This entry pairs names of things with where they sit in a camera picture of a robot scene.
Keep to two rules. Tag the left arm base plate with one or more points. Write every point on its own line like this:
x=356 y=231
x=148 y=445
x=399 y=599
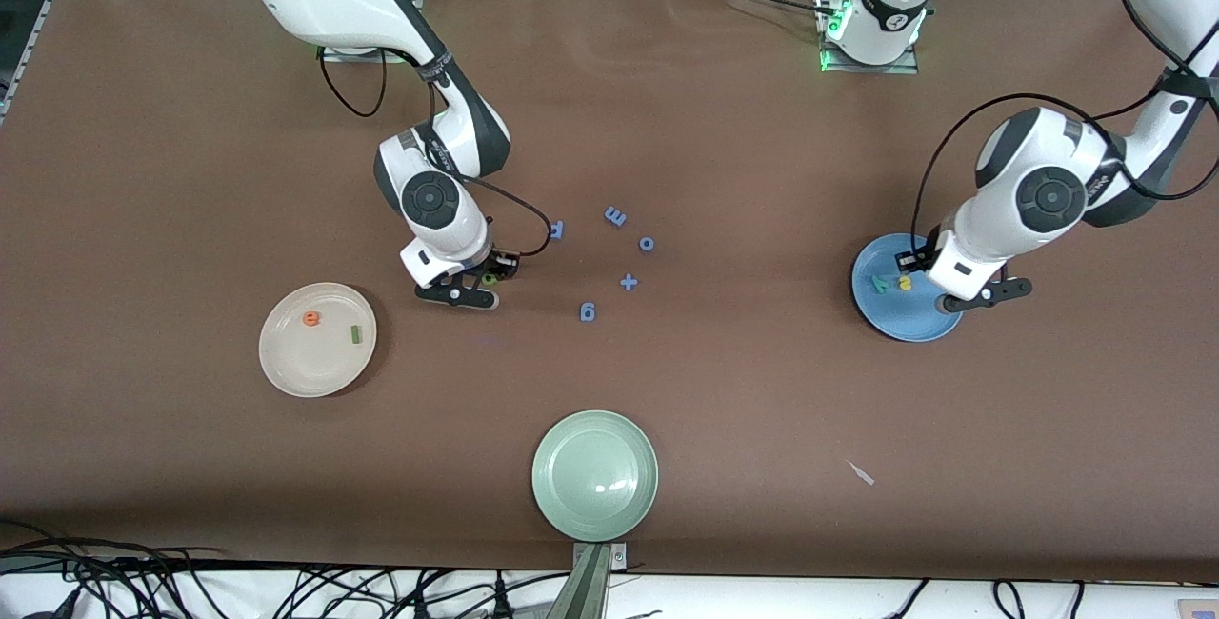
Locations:
x=900 y=67

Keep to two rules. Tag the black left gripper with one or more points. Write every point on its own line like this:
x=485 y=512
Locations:
x=915 y=260

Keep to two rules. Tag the silver table edge rail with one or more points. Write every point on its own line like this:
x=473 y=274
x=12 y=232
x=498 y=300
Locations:
x=38 y=29

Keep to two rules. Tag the white paper scrap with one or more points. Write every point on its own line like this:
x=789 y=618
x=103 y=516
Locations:
x=862 y=474

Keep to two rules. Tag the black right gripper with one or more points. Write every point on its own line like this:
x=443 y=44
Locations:
x=502 y=266

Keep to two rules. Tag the beige plate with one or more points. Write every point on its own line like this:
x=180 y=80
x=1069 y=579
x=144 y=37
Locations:
x=317 y=362

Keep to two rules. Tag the blue plate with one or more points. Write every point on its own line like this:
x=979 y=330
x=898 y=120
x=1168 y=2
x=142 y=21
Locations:
x=895 y=314

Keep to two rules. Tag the blue letter x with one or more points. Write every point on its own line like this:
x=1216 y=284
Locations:
x=629 y=282

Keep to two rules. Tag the blue letter m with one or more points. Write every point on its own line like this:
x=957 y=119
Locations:
x=615 y=216

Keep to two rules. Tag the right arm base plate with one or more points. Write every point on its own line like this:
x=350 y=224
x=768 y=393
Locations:
x=333 y=54

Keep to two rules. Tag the brown table cover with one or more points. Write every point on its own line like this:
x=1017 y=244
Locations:
x=667 y=124

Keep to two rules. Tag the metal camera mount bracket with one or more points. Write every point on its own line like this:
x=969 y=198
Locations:
x=590 y=590

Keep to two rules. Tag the pale green plate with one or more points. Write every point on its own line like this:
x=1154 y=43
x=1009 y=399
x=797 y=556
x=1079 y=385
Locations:
x=595 y=476

